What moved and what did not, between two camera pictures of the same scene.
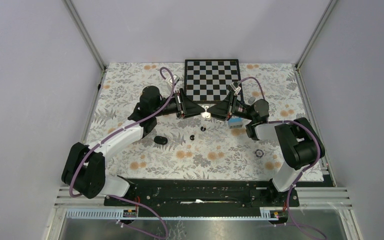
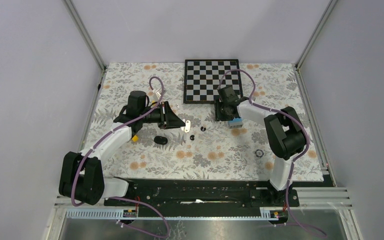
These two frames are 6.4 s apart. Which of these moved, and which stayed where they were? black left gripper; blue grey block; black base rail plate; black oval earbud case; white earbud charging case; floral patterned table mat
Moved: white earbud charging case; black left gripper
Stayed: black oval earbud case; blue grey block; black base rail plate; floral patterned table mat
